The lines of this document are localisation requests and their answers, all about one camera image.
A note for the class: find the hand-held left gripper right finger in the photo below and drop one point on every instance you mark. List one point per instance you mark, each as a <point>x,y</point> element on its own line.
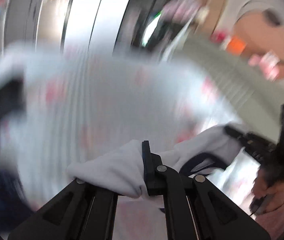
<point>148,170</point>

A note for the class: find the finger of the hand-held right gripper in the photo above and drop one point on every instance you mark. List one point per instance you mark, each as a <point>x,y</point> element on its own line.
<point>242,138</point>

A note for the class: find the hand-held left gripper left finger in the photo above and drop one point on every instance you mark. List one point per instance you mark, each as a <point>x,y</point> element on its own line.
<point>102,205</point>

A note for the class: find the person's right hand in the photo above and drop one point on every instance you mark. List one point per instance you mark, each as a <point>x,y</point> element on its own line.
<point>264,197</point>

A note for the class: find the grey padded headboard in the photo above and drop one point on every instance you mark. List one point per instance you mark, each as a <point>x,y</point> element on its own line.
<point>244,87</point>

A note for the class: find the printed checkered blanket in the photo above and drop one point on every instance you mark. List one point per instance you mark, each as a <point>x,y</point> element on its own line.
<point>94,100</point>

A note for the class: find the orange plush toy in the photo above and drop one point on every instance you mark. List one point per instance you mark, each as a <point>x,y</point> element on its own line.
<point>236,45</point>

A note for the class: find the red plush toy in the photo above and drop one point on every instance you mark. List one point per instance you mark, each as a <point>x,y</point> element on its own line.
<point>219,36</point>

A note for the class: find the dark open closet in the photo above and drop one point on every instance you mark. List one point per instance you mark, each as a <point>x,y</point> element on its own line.
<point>157,25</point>

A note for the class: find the white wardrobe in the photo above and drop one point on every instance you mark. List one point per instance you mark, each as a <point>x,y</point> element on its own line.
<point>99,15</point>

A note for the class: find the beige refrigerator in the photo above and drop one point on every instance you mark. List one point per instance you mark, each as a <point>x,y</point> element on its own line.
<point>54,12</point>

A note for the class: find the grey door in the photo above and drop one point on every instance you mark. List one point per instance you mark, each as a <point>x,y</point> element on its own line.
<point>24,10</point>

